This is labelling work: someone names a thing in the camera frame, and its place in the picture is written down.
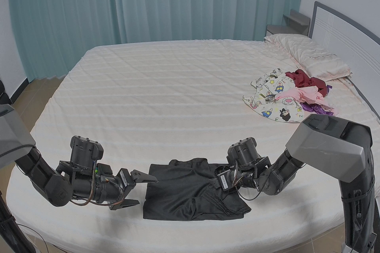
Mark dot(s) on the dark red garment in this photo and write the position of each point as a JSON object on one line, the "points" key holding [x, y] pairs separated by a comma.
{"points": [[305, 79]]}

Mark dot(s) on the black T-shirt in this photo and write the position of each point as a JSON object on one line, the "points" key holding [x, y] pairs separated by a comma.
{"points": [[184, 195]]}

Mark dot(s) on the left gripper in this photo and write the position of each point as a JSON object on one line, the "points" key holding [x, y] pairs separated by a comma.
{"points": [[104, 189]]}

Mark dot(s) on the grey bedside table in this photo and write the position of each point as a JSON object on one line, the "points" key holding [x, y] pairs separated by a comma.
{"points": [[285, 29]]}

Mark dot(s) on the cream pillow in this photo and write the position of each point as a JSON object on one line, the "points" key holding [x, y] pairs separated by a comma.
{"points": [[311, 56]]}

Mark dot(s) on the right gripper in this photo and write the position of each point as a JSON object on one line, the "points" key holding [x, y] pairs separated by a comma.
{"points": [[225, 180]]}

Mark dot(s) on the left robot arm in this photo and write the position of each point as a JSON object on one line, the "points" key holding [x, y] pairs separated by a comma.
{"points": [[44, 177]]}

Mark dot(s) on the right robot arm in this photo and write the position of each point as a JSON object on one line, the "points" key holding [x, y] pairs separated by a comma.
{"points": [[326, 148]]}

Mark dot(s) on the pink garment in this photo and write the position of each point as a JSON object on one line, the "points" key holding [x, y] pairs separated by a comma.
{"points": [[299, 94]]}

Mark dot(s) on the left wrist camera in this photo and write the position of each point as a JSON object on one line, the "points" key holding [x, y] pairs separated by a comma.
{"points": [[104, 169]]}

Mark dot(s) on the purple garment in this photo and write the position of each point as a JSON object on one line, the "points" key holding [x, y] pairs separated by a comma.
{"points": [[317, 109]]}

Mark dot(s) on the white printed pyjama garment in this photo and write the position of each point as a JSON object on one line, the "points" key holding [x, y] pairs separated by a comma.
{"points": [[276, 109]]}

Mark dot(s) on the bed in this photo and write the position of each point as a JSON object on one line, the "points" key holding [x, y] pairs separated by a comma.
{"points": [[163, 97]]}

